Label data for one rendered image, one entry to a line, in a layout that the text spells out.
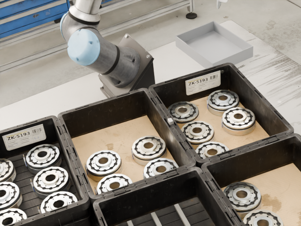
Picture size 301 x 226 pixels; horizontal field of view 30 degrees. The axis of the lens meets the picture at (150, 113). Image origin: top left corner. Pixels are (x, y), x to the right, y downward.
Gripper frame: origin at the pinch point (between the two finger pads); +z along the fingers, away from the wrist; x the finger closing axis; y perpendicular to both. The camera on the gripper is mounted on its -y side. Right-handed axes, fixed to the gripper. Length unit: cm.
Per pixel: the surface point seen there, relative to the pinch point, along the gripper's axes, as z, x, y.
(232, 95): 3, -35, 46
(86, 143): 6, -83, 35
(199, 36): 18.6, -7.7, -13.1
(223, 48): 18.6, -5.8, 1.5
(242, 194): 4, -59, 82
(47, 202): 3, -104, 54
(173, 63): 19.0, -27.9, -2.6
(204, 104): 6, -43, 41
